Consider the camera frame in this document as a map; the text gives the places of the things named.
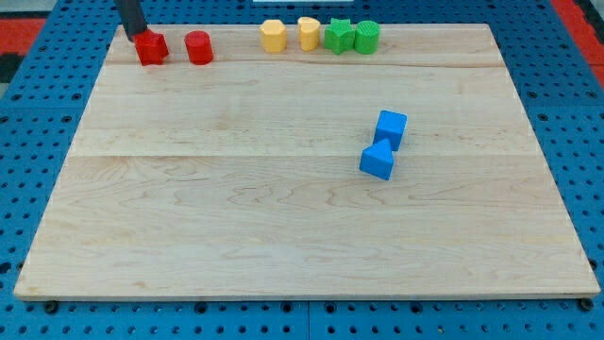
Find green star block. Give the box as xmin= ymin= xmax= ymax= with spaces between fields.
xmin=324 ymin=18 xmax=356 ymax=55

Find blue triangle block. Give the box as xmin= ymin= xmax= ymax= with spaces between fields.
xmin=360 ymin=139 xmax=394 ymax=180

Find dark grey robot pusher rod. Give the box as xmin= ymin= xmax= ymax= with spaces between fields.
xmin=114 ymin=0 xmax=147 ymax=42

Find red cylinder block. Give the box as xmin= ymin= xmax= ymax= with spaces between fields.
xmin=184 ymin=30 xmax=213 ymax=65

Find light wooden board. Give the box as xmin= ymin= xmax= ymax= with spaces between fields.
xmin=14 ymin=24 xmax=600 ymax=301

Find green cylinder block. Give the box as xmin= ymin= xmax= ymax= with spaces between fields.
xmin=354 ymin=21 xmax=380 ymax=55

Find red star block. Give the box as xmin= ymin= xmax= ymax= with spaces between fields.
xmin=133 ymin=28 xmax=169 ymax=66

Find yellow heart block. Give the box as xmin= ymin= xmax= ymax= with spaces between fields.
xmin=297 ymin=17 xmax=321 ymax=52

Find yellow hexagon block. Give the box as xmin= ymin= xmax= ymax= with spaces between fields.
xmin=260 ymin=19 xmax=287 ymax=53

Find blue cube block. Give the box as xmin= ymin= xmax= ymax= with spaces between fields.
xmin=373 ymin=110 xmax=408 ymax=151

